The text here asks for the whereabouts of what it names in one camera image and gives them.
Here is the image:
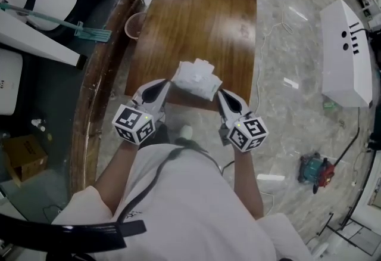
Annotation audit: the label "white floor cable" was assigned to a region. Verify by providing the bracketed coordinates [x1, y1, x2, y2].
[255, 0, 298, 111]

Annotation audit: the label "brown cardboard box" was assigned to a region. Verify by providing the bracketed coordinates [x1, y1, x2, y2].
[2, 134, 49, 188]

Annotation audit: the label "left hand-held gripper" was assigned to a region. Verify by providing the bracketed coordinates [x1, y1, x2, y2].
[112, 79, 171, 145]

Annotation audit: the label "white slanted panel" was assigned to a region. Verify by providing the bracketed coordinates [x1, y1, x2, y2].
[0, 12, 88, 69]

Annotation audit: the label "brown wooden curved ledge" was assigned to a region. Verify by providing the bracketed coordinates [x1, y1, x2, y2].
[68, 0, 146, 195]

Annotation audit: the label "person's right forearm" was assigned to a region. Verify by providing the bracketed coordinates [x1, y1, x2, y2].
[233, 146, 265, 219]

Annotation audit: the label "white plastic packet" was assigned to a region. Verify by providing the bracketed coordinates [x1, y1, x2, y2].
[171, 58, 223, 102]

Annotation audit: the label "person's left forearm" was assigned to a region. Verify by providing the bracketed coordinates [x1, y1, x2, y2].
[94, 142, 140, 215]

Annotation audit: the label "black body-worn cable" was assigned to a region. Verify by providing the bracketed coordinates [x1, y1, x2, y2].
[117, 146, 223, 225]

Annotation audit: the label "black floor machine hose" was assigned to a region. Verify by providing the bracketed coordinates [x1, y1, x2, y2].
[332, 107, 361, 167]

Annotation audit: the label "small white bottle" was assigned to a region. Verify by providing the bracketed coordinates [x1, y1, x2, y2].
[31, 118, 47, 132]

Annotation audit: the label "white rounded appliance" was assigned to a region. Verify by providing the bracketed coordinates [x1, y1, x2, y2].
[0, 48, 24, 116]

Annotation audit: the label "person's black trousers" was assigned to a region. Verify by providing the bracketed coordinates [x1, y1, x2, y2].
[154, 124, 209, 150]

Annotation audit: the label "white sink cabinet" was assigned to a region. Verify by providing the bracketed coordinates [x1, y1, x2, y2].
[320, 0, 373, 109]

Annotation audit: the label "pink plastic wastebasket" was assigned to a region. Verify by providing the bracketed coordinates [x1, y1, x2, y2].
[124, 12, 146, 41]

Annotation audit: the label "green and red floor machine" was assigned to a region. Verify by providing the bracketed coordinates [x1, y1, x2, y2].
[297, 152, 336, 194]

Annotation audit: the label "teal flat mop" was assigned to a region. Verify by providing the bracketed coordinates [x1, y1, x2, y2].
[0, 2, 113, 43]

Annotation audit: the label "black metal rack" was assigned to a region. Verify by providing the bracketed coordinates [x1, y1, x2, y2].
[315, 212, 381, 257]

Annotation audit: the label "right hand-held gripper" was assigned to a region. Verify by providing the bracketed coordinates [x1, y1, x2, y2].
[217, 89, 270, 154]

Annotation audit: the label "black head camera mount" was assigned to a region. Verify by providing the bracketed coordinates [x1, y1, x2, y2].
[0, 212, 147, 253]

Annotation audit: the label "person's white shirt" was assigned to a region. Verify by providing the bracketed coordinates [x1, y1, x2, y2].
[52, 142, 312, 261]

